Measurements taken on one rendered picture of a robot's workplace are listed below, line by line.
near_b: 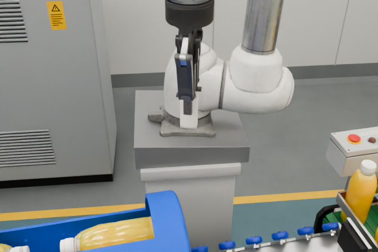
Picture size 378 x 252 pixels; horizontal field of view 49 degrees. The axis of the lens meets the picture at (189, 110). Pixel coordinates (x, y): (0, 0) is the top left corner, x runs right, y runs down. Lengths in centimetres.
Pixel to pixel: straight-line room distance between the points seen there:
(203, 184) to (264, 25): 55
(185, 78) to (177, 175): 70
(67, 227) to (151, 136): 41
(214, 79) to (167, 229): 54
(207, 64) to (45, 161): 166
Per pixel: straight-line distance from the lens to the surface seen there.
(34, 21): 223
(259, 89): 122
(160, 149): 127
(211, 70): 123
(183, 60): 62
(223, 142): 131
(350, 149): 131
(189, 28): 62
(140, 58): 365
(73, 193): 276
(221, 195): 142
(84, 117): 245
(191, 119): 73
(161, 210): 86
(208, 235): 155
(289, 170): 291
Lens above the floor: 185
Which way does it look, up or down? 33 degrees down
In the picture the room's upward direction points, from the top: straight up
